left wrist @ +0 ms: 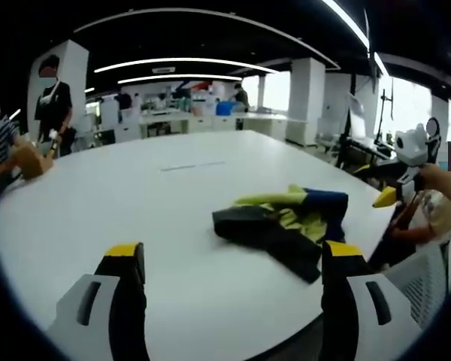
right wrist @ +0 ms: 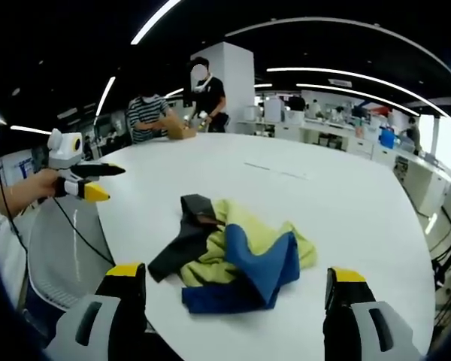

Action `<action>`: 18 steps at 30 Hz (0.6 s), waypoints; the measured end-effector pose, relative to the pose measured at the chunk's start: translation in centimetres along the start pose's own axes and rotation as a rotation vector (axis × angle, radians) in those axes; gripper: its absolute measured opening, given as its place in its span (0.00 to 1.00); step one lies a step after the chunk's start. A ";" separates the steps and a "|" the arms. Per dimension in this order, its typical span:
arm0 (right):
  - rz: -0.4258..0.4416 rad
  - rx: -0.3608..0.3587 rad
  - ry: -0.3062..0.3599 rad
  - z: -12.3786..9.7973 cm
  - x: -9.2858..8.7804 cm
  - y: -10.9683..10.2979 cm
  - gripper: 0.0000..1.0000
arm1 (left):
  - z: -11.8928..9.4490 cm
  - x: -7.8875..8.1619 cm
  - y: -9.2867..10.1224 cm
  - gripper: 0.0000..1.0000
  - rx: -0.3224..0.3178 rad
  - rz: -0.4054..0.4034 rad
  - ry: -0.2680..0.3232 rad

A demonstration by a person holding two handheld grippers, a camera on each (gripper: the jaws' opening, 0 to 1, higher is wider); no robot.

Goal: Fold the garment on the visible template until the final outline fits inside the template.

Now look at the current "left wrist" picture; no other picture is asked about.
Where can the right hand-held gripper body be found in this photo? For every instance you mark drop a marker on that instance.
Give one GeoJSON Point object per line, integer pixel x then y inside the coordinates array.
{"type": "Point", "coordinates": [413, 150]}

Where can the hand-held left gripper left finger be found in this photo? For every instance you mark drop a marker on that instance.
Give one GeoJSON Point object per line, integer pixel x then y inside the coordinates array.
{"type": "Point", "coordinates": [94, 312]}

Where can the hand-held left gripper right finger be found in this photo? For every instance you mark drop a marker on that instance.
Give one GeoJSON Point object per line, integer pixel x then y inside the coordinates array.
{"type": "Point", "coordinates": [364, 319]}

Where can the dark yellow blue garment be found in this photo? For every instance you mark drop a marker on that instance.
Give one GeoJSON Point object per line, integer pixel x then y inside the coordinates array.
{"type": "Point", "coordinates": [263, 229]}

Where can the person's right hand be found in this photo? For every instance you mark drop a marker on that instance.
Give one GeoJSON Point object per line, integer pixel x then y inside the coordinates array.
{"type": "Point", "coordinates": [436, 177]}

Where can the black tripod stand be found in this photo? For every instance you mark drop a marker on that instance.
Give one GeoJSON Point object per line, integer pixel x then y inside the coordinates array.
{"type": "Point", "coordinates": [347, 135]}

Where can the white mesh chair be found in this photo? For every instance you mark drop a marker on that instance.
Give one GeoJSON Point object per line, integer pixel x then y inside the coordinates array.
{"type": "Point", "coordinates": [424, 278]}

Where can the long ceiling light strip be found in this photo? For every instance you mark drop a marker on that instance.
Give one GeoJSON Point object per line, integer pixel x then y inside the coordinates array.
{"type": "Point", "coordinates": [355, 28]}
{"type": "Point", "coordinates": [173, 77]}
{"type": "Point", "coordinates": [180, 61]}

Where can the brown cardboard box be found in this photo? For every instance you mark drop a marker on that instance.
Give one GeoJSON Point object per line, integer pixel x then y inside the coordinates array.
{"type": "Point", "coordinates": [32, 161]}

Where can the blue container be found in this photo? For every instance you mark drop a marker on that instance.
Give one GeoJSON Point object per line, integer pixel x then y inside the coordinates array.
{"type": "Point", "coordinates": [224, 108]}

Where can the white counter desk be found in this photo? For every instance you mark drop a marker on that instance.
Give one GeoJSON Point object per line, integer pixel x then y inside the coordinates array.
{"type": "Point", "coordinates": [210, 122]}

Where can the white cabinet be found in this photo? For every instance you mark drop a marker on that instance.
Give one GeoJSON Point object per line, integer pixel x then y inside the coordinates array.
{"type": "Point", "coordinates": [109, 114]}

